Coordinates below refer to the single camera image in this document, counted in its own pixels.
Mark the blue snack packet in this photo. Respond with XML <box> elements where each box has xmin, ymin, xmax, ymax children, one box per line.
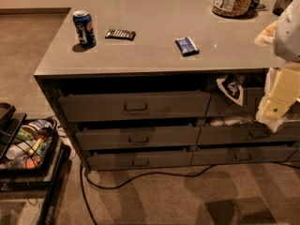
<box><xmin>175</xmin><ymin>37</ymin><xmax>200</xmax><ymax>56</ymax></box>

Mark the white blue packet in tray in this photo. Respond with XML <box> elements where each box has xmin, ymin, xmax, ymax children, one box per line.
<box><xmin>22</xmin><ymin>119</ymin><xmax>53</xmax><ymax>136</ymax></box>

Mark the black cart with trays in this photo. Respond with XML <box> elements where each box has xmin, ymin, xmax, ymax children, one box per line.
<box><xmin>0</xmin><ymin>102</ymin><xmax>70</xmax><ymax>225</ymax></box>

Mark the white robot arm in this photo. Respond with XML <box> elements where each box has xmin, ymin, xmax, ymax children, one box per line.
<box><xmin>255</xmin><ymin>0</ymin><xmax>300</xmax><ymax>133</ymax></box>

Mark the orange snack in tray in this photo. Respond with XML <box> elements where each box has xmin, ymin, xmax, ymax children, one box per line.
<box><xmin>24</xmin><ymin>156</ymin><xmax>41</xmax><ymax>170</ymax></box>

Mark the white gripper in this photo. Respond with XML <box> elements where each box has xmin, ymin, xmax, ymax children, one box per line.
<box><xmin>256</xmin><ymin>63</ymin><xmax>300</xmax><ymax>133</ymax></box>

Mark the blue Pepsi soda can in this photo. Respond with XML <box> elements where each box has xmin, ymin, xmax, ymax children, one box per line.
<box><xmin>73</xmin><ymin>10</ymin><xmax>97</xmax><ymax>48</ymax></box>

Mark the grey drawer cabinet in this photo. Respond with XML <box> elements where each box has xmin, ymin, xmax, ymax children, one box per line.
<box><xmin>35</xmin><ymin>0</ymin><xmax>299</xmax><ymax>171</ymax></box>

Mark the black white chip bag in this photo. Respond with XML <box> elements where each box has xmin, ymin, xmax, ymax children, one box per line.
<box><xmin>217</xmin><ymin>73</ymin><xmax>245</xmax><ymax>106</ymax></box>

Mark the white plastic bag in drawer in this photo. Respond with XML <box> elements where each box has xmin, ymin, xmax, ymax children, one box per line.
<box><xmin>208</xmin><ymin>115</ymin><xmax>255</xmax><ymax>127</ymax></box>

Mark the grey drawer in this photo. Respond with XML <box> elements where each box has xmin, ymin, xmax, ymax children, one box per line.
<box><xmin>76</xmin><ymin>125</ymin><xmax>200</xmax><ymax>150</ymax></box>
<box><xmin>206</xmin><ymin>87</ymin><xmax>264</xmax><ymax>117</ymax></box>
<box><xmin>198</xmin><ymin>123</ymin><xmax>300</xmax><ymax>145</ymax></box>
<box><xmin>87</xmin><ymin>150</ymin><xmax>193</xmax><ymax>171</ymax></box>
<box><xmin>58</xmin><ymin>91</ymin><xmax>211</xmax><ymax>122</ymax></box>
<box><xmin>191</xmin><ymin>145</ymin><xmax>297</xmax><ymax>165</ymax></box>

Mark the dark striped snack bar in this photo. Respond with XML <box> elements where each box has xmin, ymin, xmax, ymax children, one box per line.
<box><xmin>105</xmin><ymin>29</ymin><xmax>136</xmax><ymax>40</ymax></box>

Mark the black floor cable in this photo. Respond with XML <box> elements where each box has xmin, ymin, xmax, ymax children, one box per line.
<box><xmin>79</xmin><ymin>162</ymin><xmax>300</xmax><ymax>225</ymax></box>

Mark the large jar of nuts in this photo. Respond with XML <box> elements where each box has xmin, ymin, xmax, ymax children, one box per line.
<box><xmin>212</xmin><ymin>0</ymin><xmax>251</xmax><ymax>18</ymax></box>

